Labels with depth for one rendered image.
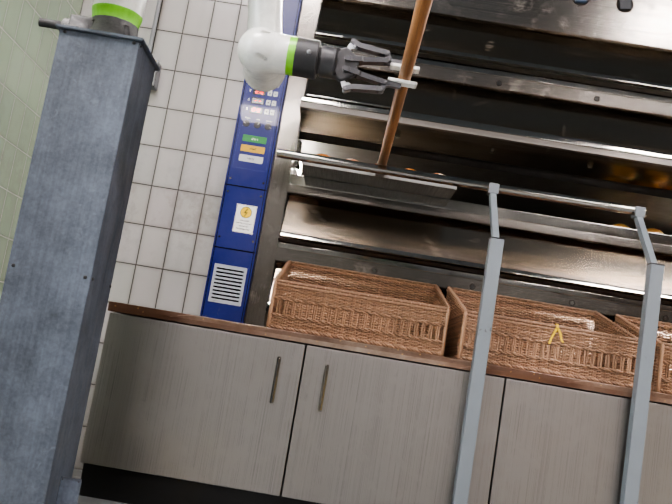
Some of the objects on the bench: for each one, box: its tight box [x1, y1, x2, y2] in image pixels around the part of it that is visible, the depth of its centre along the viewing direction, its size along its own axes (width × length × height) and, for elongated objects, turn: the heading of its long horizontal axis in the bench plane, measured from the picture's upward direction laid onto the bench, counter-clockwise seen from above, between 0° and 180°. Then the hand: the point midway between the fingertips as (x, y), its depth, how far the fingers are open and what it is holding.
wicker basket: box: [266, 260, 452, 356], centre depth 291 cm, size 49×56×28 cm
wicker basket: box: [444, 286, 638, 388], centre depth 289 cm, size 49×56×28 cm
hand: (403, 75), depth 207 cm, fingers closed on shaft, 3 cm apart
